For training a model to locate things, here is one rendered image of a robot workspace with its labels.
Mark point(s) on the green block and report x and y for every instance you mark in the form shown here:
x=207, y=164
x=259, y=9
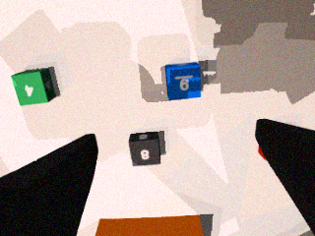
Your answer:
x=33, y=87

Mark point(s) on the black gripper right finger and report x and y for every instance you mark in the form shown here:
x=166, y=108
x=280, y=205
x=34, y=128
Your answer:
x=290, y=152

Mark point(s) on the blue block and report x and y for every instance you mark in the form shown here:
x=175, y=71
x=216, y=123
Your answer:
x=183, y=80

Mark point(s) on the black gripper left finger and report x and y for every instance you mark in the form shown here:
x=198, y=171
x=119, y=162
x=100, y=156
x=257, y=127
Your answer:
x=48, y=196

